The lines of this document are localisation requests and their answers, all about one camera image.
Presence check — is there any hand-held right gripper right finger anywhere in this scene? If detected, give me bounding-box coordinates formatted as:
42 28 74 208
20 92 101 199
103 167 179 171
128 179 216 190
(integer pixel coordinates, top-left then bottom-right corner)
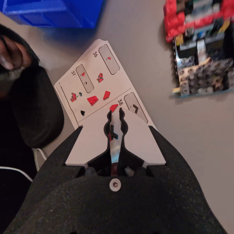
118 107 167 167

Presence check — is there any red lego wedge plate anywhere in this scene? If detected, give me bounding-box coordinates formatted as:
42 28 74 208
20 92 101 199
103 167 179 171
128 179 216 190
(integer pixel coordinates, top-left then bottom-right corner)
87 96 99 106

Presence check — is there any person's black clothing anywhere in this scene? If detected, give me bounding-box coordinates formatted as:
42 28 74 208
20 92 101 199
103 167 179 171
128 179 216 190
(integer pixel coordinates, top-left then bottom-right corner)
0 99 38 234

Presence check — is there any white lego instruction booklet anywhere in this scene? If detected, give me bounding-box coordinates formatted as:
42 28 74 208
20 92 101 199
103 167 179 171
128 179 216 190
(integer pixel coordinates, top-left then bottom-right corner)
54 39 158 163

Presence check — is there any white cable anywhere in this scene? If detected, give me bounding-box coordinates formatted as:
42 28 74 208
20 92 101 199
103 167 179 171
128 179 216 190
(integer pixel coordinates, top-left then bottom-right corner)
0 148 47 182

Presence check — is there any person's left hand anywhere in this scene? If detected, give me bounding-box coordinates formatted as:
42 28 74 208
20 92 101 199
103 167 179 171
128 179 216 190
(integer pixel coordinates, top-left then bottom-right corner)
0 36 33 71

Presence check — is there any black quilted wrist rest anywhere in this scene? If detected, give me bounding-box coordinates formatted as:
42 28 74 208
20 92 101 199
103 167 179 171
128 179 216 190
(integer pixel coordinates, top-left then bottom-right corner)
10 65 65 149

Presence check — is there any blue plastic bin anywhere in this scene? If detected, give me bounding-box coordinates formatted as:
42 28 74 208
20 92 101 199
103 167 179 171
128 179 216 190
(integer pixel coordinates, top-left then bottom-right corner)
0 0 107 29

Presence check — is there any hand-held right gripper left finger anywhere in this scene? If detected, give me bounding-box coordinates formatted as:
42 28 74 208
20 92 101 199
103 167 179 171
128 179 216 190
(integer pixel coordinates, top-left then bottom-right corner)
65 110 112 168

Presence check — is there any red and black lego car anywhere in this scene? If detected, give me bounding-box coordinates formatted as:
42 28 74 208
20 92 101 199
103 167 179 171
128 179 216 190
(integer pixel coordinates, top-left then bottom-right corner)
163 0 234 98

